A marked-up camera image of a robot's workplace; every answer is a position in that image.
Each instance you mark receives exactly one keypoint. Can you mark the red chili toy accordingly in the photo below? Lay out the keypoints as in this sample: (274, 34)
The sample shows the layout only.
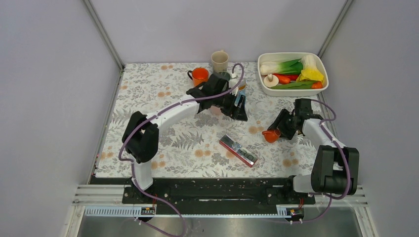
(286, 79)

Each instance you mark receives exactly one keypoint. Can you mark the orange carrot toy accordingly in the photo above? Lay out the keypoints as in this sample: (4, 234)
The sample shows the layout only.
(317, 85)

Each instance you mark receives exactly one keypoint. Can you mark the orange mug black handle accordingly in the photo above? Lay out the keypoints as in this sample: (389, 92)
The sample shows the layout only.
(198, 75)

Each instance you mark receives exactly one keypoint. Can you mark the beige mushroom toy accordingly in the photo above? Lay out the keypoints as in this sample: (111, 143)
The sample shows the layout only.
(270, 80)

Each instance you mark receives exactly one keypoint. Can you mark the green cucumber toy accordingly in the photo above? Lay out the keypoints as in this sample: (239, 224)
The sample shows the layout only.
(295, 85)

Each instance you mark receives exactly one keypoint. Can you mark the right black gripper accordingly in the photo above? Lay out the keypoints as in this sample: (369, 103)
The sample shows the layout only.
(285, 133)

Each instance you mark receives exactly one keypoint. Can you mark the small orange cup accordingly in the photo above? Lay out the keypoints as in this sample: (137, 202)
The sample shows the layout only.
(271, 136)

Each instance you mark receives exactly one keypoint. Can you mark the red silver rectangular box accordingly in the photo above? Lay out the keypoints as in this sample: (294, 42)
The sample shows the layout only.
(247, 157)

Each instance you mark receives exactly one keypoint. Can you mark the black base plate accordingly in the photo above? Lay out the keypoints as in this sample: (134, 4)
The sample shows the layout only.
(224, 196)

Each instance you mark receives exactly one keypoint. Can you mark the blue ceramic cup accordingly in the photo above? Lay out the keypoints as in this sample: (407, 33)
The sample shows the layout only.
(241, 91)

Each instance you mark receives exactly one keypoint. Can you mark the cream patterned mug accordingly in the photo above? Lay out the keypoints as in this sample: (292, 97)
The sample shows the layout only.
(219, 60)

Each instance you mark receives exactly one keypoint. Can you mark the white enoki mushroom toy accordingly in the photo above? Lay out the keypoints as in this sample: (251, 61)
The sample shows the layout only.
(309, 62)

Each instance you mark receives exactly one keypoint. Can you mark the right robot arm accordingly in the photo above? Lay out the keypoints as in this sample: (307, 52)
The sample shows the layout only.
(335, 169)

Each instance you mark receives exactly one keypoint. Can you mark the green glazed mug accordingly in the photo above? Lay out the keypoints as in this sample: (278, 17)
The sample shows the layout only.
(224, 75)

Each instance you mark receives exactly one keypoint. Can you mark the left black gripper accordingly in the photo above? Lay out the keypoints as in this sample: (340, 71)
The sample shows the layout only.
(237, 112)

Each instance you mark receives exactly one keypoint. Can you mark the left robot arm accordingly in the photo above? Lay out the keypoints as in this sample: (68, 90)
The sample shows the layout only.
(141, 137)

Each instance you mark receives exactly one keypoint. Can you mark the white rectangular vegetable bin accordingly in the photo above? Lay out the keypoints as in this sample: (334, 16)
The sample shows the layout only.
(287, 56)

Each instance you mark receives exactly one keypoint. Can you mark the translucent pink pitcher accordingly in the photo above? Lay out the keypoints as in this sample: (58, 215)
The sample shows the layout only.
(215, 110)

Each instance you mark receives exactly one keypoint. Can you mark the floral tablecloth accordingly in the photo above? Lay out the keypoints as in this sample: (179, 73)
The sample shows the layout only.
(191, 147)

